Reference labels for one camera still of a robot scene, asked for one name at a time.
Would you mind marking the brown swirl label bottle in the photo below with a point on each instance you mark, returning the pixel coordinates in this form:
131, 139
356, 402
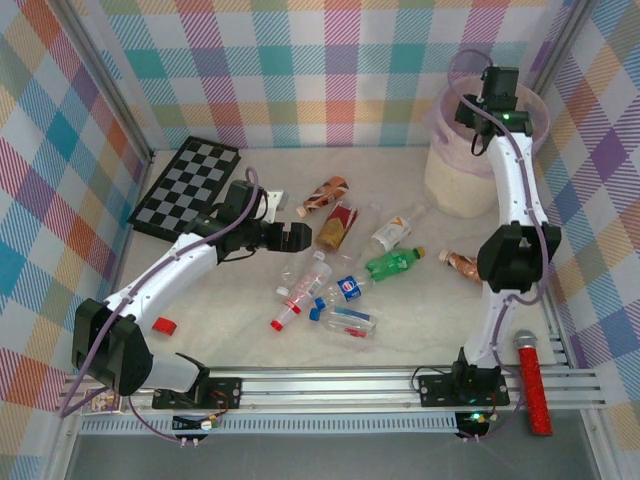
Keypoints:
325, 194

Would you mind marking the left controller board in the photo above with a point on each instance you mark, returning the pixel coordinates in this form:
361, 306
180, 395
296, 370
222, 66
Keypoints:
190, 425

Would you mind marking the black and grey chessboard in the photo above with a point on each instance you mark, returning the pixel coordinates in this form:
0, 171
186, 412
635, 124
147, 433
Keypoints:
190, 185

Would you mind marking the right controller board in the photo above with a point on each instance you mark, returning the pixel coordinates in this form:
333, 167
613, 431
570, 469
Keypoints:
475, 422

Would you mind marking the aluminium mounting rail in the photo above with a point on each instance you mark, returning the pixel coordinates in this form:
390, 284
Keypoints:
325, 387

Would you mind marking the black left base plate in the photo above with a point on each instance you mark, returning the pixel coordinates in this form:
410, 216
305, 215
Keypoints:
225, 390

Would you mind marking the playing card box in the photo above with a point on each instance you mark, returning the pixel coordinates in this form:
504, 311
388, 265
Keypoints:
102, 402

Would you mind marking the clear bottle with red cap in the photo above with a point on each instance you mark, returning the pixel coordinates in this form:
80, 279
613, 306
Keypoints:
305, 290

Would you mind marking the red tape roll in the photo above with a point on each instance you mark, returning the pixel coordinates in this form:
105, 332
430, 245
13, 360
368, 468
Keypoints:
162, 327

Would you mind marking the beige waste bin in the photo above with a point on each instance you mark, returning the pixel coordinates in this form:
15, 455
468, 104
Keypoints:
450, 185

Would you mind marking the white label bottle orange mark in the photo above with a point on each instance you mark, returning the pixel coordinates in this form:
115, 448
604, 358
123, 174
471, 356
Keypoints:
392, 231

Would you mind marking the red and gold label bottle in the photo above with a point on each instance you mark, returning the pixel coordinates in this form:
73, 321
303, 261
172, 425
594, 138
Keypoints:
337, 225

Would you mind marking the Pepsi bottle with blue cap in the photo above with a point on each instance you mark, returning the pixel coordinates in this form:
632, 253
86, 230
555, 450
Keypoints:
348, 289

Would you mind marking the copper orange label bottle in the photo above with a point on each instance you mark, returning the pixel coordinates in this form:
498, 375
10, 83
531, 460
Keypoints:
462, 264

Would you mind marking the green plastic bottle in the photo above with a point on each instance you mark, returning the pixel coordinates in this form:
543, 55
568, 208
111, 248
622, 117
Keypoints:
390, 264

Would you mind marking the blue cap bottle striped label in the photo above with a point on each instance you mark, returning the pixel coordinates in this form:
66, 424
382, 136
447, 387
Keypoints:
350, 320

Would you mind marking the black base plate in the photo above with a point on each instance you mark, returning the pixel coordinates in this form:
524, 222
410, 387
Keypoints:
435, 390
225, 390

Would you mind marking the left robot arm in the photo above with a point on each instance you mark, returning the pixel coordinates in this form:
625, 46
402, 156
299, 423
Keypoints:
170, 265

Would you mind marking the aluminium frame post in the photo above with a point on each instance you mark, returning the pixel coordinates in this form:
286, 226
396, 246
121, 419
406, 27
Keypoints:
565, 45
107, 85

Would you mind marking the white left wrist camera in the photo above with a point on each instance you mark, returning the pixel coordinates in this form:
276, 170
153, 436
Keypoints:
274, 202

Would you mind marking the purple bin liner bag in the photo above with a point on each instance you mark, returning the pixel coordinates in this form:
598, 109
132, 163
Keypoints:
440, 140

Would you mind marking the controller board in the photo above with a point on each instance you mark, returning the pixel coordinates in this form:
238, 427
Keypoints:
190, 425
475, 422

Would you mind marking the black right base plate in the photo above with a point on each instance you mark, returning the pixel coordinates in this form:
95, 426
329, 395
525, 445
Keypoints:
435, 390

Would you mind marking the red glitter microphone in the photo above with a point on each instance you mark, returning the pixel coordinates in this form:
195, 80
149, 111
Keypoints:
535, 390

